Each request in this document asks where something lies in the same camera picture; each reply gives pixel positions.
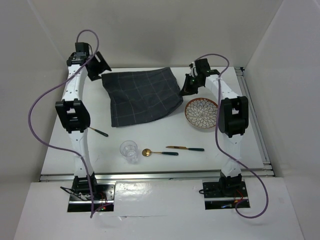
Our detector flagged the dark grey checked cloth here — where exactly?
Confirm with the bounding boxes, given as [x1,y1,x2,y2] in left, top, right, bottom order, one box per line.
[101,67,183,128]

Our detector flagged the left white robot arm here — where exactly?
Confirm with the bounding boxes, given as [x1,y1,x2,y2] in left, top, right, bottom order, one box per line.
[55,42,111,200]

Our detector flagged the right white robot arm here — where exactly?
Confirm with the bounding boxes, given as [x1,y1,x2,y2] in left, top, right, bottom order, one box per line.
[179,56,249,197]

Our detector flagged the floral patterned plate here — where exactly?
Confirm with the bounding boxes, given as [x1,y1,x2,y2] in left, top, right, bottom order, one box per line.
[184,97,218,129]

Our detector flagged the clear drinking glass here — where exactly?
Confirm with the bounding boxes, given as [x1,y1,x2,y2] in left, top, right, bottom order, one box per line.
[119,140,138,164]

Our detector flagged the gold knife green handle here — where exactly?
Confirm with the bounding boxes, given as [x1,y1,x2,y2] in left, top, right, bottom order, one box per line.
[166,145,205,152]

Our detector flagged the gold fork green handle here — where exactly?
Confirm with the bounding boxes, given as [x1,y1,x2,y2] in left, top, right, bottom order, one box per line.
[89,127,109,137]

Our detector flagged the gold spoon green handle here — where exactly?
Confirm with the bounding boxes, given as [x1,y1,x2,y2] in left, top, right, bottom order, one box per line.
[142,148,179,157]

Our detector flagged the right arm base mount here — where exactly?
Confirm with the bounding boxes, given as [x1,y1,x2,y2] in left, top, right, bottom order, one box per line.
[198,181,251,210]

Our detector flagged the aluminium rail frame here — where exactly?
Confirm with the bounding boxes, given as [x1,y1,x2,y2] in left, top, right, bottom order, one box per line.
[38,66,275,182]

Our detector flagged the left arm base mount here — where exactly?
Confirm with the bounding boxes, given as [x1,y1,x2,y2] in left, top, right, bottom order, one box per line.
[60,182,116,213]

